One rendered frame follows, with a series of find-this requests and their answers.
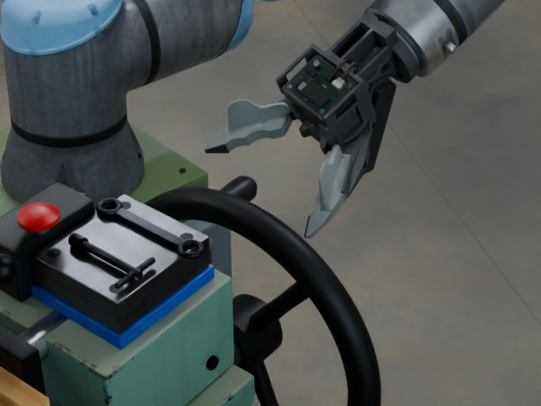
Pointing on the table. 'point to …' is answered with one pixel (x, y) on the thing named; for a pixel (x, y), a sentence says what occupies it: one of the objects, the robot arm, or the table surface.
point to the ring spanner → (150, 228)
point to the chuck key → (110, 259)
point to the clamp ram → (28, 350)
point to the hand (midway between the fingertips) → (254, 197)
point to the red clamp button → (38, 217)
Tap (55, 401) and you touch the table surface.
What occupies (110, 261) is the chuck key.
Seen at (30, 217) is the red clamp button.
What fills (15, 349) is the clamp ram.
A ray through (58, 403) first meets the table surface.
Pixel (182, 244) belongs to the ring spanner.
